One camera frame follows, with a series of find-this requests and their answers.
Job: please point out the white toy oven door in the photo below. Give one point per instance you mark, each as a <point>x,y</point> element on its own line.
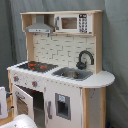
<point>22,102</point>

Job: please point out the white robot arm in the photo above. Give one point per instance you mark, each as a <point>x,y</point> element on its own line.
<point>3,103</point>

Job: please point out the white wooden toy kitchen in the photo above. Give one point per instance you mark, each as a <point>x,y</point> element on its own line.
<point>87,97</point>

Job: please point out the grey toy sink basin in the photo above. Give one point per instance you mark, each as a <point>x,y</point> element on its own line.
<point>73,74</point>

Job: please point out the black toy faucet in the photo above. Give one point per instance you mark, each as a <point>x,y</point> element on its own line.
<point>82,64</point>

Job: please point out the black toy stovetop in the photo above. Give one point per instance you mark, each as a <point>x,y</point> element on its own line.
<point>37,66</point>

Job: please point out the right red stove knob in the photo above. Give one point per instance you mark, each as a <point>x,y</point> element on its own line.
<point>34,83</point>

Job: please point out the grey toy ice dispenser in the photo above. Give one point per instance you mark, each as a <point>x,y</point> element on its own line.
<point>62,104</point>

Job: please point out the toy microwave oven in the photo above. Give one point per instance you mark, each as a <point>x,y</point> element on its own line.
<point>73,23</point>

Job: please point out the grey toy range hood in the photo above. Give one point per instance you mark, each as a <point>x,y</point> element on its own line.
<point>40,26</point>

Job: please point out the grey backdrop curtain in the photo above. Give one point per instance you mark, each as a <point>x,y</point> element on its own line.
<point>115,44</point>

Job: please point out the grey cabinet door handle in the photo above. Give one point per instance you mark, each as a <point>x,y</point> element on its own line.
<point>49,110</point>

